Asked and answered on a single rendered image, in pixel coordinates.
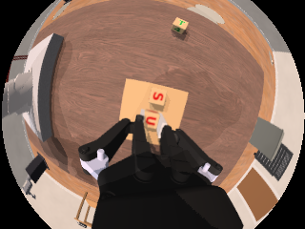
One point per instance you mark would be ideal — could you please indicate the peach flat mat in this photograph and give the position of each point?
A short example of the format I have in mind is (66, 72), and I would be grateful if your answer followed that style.
(136, 97)

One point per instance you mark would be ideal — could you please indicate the tan letter block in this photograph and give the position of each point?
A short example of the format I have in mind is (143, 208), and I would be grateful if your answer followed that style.
(151, 118)
(179, 25)
(157, 96)

